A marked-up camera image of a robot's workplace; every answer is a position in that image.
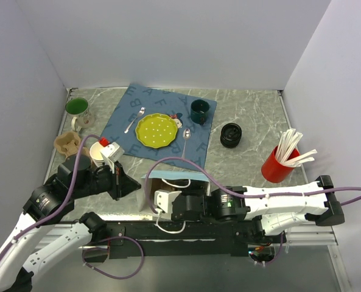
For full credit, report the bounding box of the green polka dot plate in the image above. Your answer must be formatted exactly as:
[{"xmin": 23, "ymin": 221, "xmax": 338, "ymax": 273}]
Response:
[{"xmin": 135, "ymin": 113, "xmax": 178, "ymax": 149}]

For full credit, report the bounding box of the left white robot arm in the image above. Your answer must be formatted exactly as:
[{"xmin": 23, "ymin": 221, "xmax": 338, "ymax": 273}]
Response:
[{"xmin": 0, "ymin": 155, "xmax": 141, "ymax": 291}]

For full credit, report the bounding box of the stack of brown paper cups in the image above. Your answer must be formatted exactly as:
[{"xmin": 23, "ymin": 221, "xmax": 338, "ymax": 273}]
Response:
[{"xmin": 89, "ymin": 142, "xmax": 114, "ymax": 171}]

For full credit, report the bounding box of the light blue paper bag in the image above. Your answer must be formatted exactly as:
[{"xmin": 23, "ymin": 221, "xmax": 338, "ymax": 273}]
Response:
[{"xmin": 136, "ymin": 170, "xmax": 211, "ymax": 234}]

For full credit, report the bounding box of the dark teal mug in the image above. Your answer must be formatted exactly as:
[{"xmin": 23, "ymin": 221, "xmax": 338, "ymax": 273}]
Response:
[{"xmin": 190, "ymin": 99, "xmax": 210, "ymax": 125}]

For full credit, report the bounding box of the blue letter placemat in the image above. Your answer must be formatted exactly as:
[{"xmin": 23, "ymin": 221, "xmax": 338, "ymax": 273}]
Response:
[{"xmin": 101, "ymin": 84, "xmax": 217, "ymax": 170}]

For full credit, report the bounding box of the red cup with stirrers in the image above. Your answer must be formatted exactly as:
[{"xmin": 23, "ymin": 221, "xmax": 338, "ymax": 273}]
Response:
[{"xmin": 261, "ymin": 128, "xmax": 317, "ymax": 183}]

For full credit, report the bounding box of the green interior floral mug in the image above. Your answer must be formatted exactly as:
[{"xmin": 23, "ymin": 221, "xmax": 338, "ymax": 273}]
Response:
[{"xmin": 65, "ymin": 97, "xmax": 95, "ymax": 132}]

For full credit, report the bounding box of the small cartoon figure toy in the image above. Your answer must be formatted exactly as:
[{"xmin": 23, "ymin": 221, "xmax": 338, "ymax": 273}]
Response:
[{"xmin": 170, "ymin": 113, "xmax": 183, "ymax": 128}]

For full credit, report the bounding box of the silver spoon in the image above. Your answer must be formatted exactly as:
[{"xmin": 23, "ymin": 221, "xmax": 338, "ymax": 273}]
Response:
[{"xmin": 181, "ymin": 128, "xmax": 191, "ymax": 159}]

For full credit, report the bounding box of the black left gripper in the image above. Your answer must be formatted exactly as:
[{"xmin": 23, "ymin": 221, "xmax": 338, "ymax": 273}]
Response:
[{"xmin": 72, "ymin": 159, "xmax": 142, "ymax": 200}]

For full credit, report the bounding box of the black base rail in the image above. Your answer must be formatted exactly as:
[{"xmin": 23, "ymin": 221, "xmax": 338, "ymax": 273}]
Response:
[{"xmin": 83, "ymin": 220, "xmax": 287, "ymax": 259}]

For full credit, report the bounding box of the silver fork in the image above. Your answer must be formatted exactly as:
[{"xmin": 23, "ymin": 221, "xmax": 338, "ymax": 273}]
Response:
[{"xmin": 124, "ymin": 107, "xmax": 145, "ymax": 134}]

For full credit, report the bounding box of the stack of black cup lids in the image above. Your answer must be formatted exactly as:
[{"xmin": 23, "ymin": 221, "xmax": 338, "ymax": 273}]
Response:
[{"xmin": 220, "ymin": 123, "xmax": 242, "ymax": 148}]

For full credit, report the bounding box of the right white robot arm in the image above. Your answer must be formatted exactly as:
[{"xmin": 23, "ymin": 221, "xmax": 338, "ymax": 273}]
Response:
[{"xmin": 164, "ymin": 175, "xmax": 345, "ymax": 243}]

